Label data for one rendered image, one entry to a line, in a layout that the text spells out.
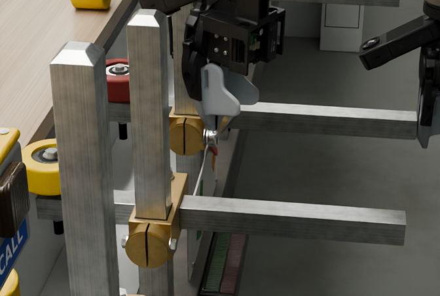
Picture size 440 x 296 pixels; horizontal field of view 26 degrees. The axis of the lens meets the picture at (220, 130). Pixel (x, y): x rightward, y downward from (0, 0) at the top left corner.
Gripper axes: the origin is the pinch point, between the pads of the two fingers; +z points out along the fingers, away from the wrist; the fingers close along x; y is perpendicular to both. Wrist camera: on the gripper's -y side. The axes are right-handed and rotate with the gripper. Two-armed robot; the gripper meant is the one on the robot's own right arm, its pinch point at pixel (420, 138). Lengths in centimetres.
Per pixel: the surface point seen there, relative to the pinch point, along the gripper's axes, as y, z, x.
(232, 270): -24.1, 12.5, -17.0
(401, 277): 7, 83, 81
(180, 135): -32.2, -2.5, -8.4
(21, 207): -27, -37, -80
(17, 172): -27, -38, -80
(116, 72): -42.4, -7.9, -0.9
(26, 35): -60, -7, 12
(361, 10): -5, 65, 225
